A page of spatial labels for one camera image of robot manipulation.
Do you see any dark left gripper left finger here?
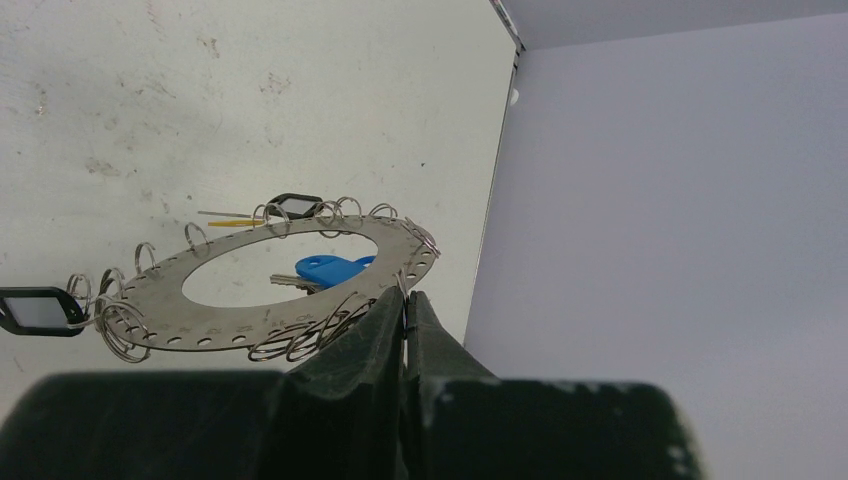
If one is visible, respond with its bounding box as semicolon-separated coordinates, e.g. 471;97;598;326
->
1;287;405;479

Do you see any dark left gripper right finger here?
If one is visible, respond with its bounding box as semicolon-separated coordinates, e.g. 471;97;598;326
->
404;291;704;479

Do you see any aluminium right side rail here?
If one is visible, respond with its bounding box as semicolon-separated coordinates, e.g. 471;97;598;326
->
439;1;524;342

